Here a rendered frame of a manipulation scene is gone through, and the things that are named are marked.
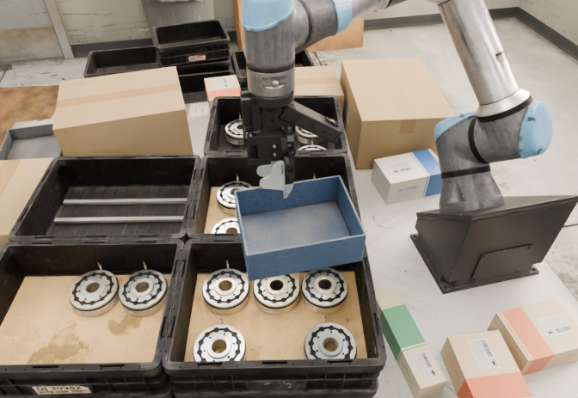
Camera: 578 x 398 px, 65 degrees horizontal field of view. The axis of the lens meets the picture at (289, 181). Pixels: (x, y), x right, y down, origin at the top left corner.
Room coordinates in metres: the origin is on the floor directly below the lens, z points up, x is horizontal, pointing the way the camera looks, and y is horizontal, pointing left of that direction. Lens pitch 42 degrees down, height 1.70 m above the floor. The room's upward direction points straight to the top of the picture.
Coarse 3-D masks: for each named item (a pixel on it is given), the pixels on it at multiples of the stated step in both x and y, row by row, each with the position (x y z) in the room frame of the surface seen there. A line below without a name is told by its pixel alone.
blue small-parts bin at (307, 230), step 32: (256, 192) 0.60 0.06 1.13; (320, 192) 0.63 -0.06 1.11; (256, 224) 0.58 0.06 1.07; (288, 224) 0.58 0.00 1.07; (320, 224) 0.58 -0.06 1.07; (352, 224) 0.55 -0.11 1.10; (256, 256) 0.45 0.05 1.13; (288, 256) 0.47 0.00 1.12; (320, 256) 0.48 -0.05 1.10; (352, 256) 0.49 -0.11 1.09
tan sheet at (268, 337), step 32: (352, 288) 0.60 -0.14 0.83; (192, 320) 0.52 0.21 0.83; (224, 320) 0.52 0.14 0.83; (256, 320) 0.52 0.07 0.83; (288, 320) 0.52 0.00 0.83; (320, 320) 0.52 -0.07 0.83; (352, 320) 0.52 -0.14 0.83; (192, 352) 0.45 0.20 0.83; (256, 352) 0.45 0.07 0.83; (288, 352) 0.45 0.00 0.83
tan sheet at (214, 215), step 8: (216, 192) 0.92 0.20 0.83; (216, 200) 0.89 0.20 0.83; (208, 208) 0.86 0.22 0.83; (216, 208) 0.86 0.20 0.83; (208, 216) 0.83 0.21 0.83; (216, 216) 0.83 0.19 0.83; (224, 216) 0.83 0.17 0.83; (232, 216) 0.83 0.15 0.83; (208, 224) 0.80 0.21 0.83; (208, 232) 0.77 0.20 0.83
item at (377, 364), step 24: (192, 240) 0.66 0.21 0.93; (216, 240) 0.66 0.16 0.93; (240, 240) 0.66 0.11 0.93; (168, 336) 0.43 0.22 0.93; (168, 360) 0.38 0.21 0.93; (240, 360) 0.38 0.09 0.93; (264, 360) 0.38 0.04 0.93; (288, 360) 0.38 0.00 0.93; (312, 360) 0.38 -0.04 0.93; (336, 360) 0.38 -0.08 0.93; (360, 360) 0.38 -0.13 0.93; (384, 360) 0.38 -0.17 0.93
